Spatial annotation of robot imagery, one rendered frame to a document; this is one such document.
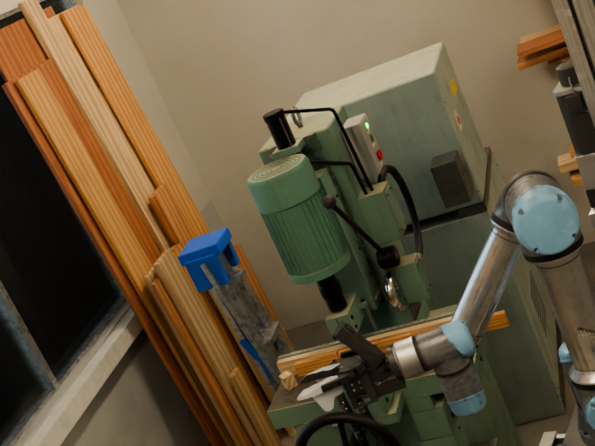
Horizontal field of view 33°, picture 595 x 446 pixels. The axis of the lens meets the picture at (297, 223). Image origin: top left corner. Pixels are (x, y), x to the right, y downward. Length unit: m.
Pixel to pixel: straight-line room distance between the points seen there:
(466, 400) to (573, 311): 0.28
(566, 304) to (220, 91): 3.40
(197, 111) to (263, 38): 0.54
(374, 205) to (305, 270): 0.30
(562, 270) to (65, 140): 2.49
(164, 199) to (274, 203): 1.85
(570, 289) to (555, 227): 0.14
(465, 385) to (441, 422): 0.67
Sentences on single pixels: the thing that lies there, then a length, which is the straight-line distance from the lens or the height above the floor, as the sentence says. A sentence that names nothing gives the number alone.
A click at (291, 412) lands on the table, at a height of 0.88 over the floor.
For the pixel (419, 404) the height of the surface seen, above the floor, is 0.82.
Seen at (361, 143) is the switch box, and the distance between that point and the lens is 2.81.
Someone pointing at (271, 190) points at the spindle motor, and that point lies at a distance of 2.53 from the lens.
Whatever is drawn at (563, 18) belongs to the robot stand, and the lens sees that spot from 2.04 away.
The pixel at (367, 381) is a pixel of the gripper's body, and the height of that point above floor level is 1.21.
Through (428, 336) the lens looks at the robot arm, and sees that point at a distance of 1.98.
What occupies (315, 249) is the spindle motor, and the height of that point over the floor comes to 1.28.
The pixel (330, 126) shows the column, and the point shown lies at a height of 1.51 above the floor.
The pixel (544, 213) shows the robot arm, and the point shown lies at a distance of 1.86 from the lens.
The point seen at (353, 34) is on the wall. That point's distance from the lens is 4.90.
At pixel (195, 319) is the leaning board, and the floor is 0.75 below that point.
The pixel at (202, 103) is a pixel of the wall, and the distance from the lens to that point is 5.17.
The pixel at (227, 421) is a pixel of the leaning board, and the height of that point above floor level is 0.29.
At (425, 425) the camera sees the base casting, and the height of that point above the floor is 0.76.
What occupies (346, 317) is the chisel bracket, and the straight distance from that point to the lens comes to 2.68.
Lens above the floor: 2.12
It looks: 17 degrees down
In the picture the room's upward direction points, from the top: 24 degrees counter-clockwise
